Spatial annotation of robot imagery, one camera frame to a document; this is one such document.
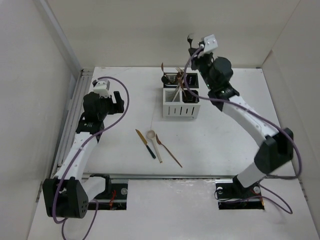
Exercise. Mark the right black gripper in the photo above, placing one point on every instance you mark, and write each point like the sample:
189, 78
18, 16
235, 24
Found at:
198, 56

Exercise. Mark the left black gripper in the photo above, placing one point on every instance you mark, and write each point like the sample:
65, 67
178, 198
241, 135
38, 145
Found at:
118, 106

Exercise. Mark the silver metal chopstick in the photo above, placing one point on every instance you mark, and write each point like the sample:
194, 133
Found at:
176, 92
179, 87

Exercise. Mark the gold knife dark handle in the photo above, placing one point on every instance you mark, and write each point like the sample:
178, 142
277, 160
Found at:
145, 143

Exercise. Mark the copper knife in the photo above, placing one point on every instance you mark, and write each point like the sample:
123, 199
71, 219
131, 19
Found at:
181, 84

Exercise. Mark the gold fork dark handle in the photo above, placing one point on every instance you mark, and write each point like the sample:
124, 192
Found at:
179, 70

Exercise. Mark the white ceramic soup spoon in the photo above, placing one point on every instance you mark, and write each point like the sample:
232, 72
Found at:
152, 136

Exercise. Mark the silver fork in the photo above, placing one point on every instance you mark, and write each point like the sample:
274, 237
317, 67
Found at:
190, 39

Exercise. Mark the rose gold fork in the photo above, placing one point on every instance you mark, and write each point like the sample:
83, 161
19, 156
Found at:
161, 144

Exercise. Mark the black spoon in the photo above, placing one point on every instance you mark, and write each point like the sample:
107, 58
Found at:
166, 80

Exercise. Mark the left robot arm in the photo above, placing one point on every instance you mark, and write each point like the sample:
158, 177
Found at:
65, 195

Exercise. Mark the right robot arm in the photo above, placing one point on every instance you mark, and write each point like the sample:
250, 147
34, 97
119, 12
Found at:
275, 144

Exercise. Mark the black rear utensil holder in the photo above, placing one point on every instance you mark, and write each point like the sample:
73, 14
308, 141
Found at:
191, 79

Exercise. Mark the white front utensil holder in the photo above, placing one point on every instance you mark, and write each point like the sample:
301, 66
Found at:
182, 107

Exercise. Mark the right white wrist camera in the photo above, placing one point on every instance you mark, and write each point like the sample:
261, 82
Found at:
208, 44

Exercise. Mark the aluminium frame rail left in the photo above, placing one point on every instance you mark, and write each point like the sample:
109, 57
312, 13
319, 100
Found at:
73, 111

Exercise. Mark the aluminium front rail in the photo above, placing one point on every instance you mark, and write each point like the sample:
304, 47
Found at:
166, 176

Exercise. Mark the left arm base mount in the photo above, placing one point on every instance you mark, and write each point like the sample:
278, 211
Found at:
110, 193

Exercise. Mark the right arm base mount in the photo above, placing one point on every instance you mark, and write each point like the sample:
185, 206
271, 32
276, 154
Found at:
231, 198

